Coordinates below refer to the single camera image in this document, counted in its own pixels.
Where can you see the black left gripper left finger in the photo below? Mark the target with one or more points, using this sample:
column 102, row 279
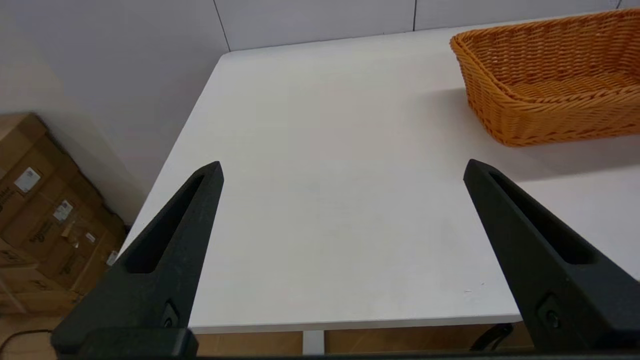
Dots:
column 165, row 260

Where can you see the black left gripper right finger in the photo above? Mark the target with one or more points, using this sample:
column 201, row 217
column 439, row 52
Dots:
column 560, row 280

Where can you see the orange wicker basket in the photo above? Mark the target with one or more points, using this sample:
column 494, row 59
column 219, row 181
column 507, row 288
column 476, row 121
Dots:
column 550, row 95

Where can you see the brown labelled cardboard box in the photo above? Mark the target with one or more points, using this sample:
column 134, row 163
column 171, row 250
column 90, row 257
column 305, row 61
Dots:
column 30, row 150
column 50, row 227
column 95, row 265

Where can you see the black curved plastic part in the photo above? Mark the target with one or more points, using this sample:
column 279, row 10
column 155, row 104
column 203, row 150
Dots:
column 492, row 337

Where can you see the small brown cardboard box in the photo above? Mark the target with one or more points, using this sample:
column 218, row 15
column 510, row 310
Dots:
column 30, row 295

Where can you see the white table leg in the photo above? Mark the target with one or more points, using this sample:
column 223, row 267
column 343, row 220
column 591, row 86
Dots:
column 313, row 344

